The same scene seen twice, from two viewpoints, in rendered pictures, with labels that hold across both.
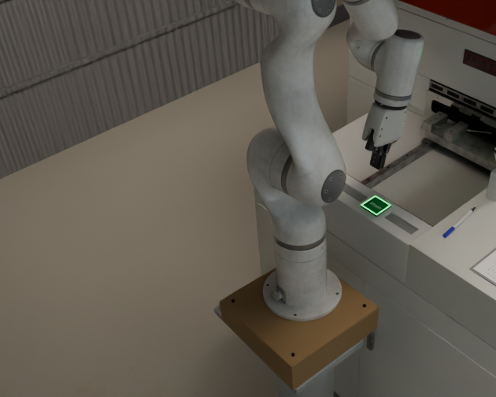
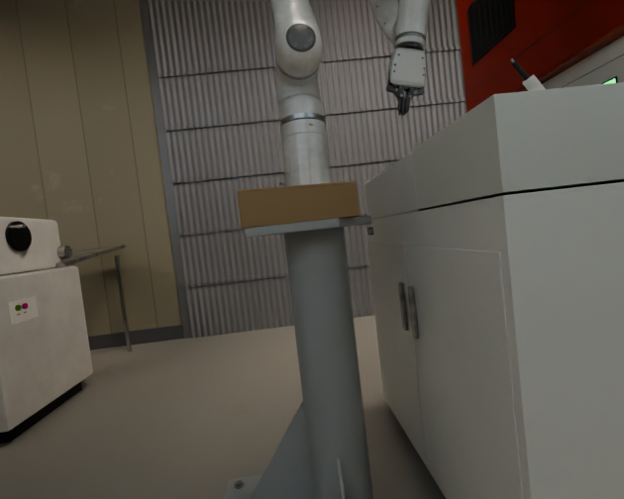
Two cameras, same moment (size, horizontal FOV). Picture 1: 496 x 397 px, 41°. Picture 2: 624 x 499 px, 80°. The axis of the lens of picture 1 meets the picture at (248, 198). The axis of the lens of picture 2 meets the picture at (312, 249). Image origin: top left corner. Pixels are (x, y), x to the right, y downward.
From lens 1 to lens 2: 1.48 m
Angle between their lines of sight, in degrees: 47
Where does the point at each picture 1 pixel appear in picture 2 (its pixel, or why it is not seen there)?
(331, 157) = (301, 16)
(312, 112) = not seen: outside the picture
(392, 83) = (400, 23)
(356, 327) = (324, 190)
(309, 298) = (298, 177)
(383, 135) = (398, 70)
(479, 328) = (460, 183)
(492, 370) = (481, 243)
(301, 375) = (252, 212)
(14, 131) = not seen: hidden behind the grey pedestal
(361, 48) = (388, 24)
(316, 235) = (302, 106)
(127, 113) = not seen: hidden behind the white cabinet
